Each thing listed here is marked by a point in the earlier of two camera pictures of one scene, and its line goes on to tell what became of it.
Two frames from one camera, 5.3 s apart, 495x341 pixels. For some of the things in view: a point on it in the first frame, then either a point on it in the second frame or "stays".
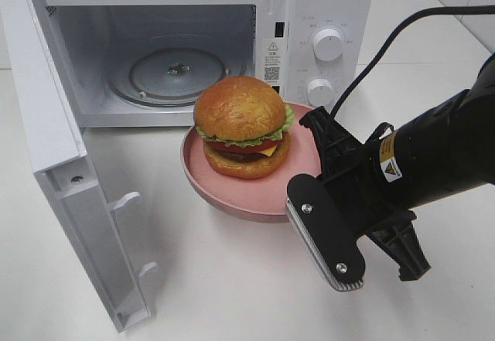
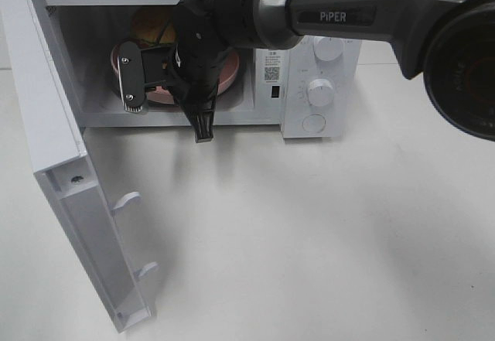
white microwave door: x=56 y=151 stays
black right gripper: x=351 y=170 to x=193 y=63
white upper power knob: x=327 y=45 stays
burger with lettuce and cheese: x=244 y=122 to x=153 y=25
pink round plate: x=261 y=199 to x=227 y=75
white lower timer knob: x=319 y=93 stays
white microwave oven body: x=136 y=49 stays
